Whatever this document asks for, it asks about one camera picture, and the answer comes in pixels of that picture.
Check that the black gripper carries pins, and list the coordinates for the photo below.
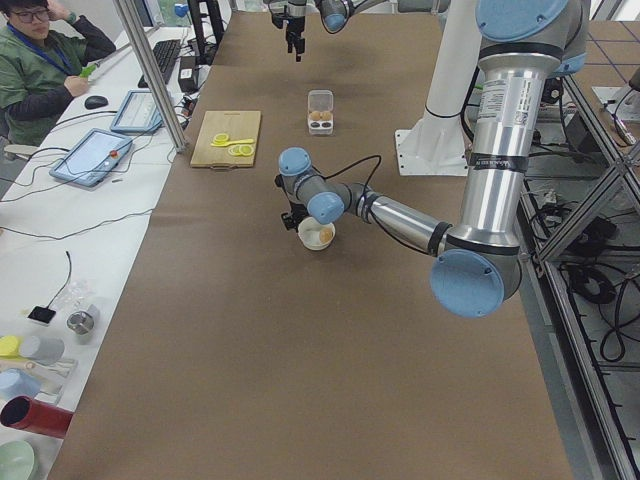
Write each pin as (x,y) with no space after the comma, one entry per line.
(295,26)

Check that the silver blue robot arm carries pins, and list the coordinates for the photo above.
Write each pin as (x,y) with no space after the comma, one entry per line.
(477,266)
(290,16)

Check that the clear plastic egg box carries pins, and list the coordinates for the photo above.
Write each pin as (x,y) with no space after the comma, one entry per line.
(320,100)

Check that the black power adapter box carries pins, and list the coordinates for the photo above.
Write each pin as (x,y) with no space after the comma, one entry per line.
(188,76)

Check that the black monitor stand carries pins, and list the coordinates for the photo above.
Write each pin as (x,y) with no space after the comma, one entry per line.
(208,27)

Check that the bamboo cutting board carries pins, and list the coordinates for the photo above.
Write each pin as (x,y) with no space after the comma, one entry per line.
(238,125)

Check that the yellow plastic knife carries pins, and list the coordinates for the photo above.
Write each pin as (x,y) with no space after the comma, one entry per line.
(238,142)

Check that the lemon slice single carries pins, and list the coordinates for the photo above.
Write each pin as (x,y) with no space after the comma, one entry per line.
(221,139)

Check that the black keyboard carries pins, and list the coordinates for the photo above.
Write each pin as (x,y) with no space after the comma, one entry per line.
(166,53)

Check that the far blue teach pendant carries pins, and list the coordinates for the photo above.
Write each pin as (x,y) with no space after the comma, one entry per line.
(138,114)

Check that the blue teach pendant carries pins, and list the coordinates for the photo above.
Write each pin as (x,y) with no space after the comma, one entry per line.
(138,114)
(92,158)

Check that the white bowl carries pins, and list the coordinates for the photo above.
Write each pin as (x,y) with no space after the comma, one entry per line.
(308,233)

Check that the black computer mouse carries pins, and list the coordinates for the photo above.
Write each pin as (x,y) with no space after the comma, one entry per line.
(95,101)

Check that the near blue teach pendant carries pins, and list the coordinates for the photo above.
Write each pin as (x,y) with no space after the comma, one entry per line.
(92,158)

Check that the person in green jacket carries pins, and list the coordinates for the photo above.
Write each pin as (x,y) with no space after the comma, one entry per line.
(44,48)

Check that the steel cylinder cup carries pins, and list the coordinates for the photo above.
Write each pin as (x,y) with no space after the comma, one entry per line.
(82,322)

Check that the small black square device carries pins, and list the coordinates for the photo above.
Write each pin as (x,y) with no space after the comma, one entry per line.
(42,315)

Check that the grey cup lying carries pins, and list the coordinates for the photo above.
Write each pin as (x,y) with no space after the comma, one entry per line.
(43,350)

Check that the yellow cup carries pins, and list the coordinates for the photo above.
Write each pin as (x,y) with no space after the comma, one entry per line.
(9,346)

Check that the red cylinder tube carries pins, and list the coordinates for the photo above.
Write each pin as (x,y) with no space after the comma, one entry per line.
(31,415)

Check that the green bowl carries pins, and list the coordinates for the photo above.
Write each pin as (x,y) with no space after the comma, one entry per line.
(17,460)

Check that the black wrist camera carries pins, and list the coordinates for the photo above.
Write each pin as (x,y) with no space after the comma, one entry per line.
(277,10)
(289,221)

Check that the aluminium frame post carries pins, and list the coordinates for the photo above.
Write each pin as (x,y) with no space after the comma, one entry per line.
(131,22)

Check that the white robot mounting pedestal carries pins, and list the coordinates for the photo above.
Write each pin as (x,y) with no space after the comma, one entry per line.
(436,144)

